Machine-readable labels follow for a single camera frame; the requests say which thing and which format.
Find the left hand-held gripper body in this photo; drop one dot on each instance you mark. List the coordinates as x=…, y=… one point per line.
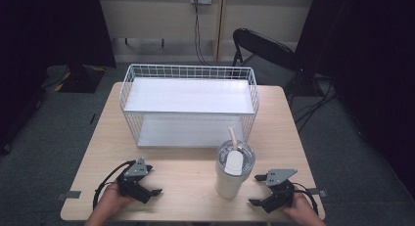
x=135, y=170

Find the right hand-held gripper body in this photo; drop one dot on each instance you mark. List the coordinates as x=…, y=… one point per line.
x=281, y=191

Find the cream tumbler cup with lid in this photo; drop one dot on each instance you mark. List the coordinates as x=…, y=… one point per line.
x=228, y=183

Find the person's right hand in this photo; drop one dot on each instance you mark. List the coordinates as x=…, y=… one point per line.
x=301, y=208

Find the person's left hand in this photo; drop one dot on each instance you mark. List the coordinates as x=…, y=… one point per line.
x=111, y=200

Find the grey tape strip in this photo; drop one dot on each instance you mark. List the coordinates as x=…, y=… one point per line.
x=69, y=195
x=321, y=191

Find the beige drinking straw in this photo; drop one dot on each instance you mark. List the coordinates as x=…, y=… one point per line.
x=233, y=138

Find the black stand base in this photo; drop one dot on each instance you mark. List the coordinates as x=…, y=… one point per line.
x=80, y=79

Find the black folding chair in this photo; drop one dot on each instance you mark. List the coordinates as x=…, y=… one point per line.
x=264, y=45

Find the black curtain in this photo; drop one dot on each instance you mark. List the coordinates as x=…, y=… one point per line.
x=49, y=30
x=368, y=56

